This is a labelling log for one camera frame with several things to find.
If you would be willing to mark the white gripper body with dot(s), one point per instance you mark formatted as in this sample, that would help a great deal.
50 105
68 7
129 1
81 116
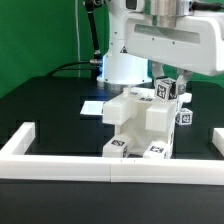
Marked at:
196 43

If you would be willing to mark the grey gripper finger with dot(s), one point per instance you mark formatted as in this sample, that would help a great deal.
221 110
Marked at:
183 77
157 71

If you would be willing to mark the white tagged cube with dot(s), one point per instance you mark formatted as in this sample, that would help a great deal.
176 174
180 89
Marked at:
165 89
184 117

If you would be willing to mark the white chair back frame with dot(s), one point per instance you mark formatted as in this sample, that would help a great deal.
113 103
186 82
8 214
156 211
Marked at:
139 107

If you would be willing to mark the white chair seat part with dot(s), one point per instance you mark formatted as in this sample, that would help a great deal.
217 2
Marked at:
143 137

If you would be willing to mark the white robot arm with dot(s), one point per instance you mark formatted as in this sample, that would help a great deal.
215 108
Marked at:
122 68

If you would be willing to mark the white sheet with tags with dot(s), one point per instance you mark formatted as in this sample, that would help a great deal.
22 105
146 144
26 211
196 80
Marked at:
92 108

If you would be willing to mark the white U-shaped fence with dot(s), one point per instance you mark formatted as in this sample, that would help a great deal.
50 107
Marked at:
15 163

